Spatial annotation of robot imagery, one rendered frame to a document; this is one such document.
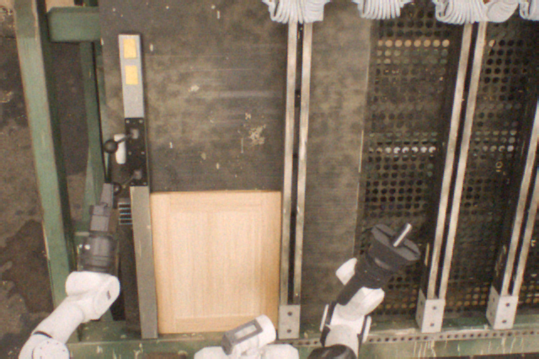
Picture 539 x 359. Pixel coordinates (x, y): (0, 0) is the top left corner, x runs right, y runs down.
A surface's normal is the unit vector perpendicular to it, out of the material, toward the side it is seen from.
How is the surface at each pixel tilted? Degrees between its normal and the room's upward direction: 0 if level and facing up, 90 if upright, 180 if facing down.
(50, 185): 60
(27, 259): 0
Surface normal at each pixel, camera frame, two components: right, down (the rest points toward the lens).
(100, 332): 0.02, -0.90
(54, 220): 0.09, 0.43
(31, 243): 0.06, -0.56
